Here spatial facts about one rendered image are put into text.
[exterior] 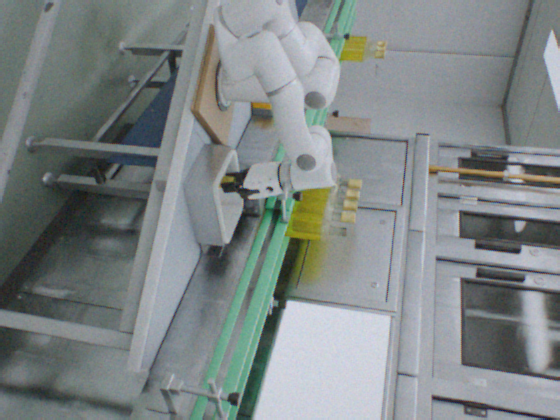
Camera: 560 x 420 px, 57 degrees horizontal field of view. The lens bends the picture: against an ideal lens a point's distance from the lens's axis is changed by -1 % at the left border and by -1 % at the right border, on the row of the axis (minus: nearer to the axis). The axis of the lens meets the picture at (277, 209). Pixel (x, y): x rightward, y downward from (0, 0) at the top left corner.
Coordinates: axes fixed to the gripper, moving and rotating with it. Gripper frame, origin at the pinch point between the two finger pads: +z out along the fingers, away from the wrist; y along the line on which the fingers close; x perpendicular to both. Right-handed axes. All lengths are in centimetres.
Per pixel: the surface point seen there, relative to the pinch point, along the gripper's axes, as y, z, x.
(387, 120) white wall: 551, 59, -327
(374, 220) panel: 33, -27, -47
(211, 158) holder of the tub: 1.1, 3.2, 7.7
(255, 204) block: 9.6, 1.4, -16.3
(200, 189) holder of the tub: -9.7, 3.1, 6.0
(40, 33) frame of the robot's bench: 28, 57, 43
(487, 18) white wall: 610, -84, -229
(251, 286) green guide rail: -15.8, -1.7, -24.4
